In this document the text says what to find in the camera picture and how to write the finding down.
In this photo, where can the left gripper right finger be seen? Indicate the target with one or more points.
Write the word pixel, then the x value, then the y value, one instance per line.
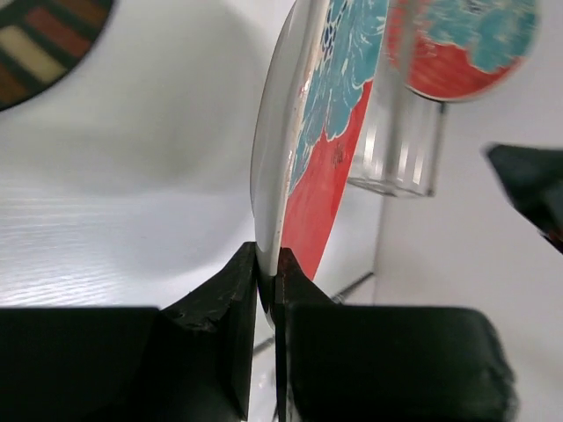
pixel 337 362

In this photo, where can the metal wire dish rack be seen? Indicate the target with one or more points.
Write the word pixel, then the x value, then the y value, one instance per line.
pixel 395 161

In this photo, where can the red teal plate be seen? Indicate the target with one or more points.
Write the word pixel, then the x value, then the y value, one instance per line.
pixel 458 51
pixel 312 111

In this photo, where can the black rim beige plate front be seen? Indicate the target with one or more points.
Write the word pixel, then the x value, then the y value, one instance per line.
pixel 43 41

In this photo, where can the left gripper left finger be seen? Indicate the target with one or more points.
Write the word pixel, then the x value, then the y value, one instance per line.
pixel 190 361

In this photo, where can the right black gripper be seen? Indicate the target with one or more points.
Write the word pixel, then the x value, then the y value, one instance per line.
pixel 532 180

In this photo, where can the red teal plate front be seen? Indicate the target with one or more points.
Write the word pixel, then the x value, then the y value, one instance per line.
pixel 458 51

